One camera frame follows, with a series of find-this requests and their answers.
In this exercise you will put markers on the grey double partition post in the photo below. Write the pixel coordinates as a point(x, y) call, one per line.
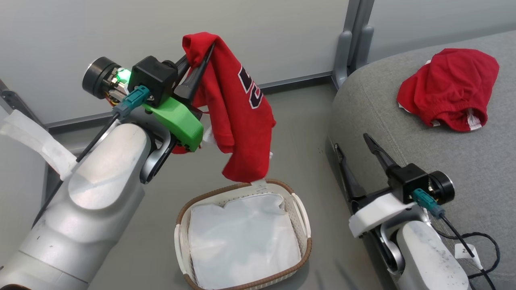
point(350, 44)

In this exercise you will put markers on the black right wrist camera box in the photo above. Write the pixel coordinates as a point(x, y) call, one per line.
point(407, 181)

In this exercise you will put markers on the grey slanted partition post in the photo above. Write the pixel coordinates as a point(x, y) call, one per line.
point(16, 102)

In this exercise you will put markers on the white tape strip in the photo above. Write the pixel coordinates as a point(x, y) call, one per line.
point(36, 141)

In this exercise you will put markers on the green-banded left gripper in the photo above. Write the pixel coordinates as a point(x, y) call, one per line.
point(181, 121)

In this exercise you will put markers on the grey fabric sofa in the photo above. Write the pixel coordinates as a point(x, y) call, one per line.
point(443, 161)

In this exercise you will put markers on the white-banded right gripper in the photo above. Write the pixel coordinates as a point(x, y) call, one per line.
point(375, 213)

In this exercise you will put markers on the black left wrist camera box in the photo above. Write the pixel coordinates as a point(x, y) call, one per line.
point(155, 78)

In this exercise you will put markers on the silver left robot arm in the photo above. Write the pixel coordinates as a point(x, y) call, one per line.
point(80, 209)

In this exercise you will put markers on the red jersey with number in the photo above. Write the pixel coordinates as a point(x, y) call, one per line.
point(238, 121)

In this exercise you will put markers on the white wicker-rimmed laundry basket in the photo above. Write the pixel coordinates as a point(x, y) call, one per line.
point(300, 225)

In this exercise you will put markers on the red shorts with white stripe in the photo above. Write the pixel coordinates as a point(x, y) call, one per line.
point(447, 84)

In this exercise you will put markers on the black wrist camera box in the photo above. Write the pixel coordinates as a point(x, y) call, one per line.
point(407, 181)
point(155, 78)

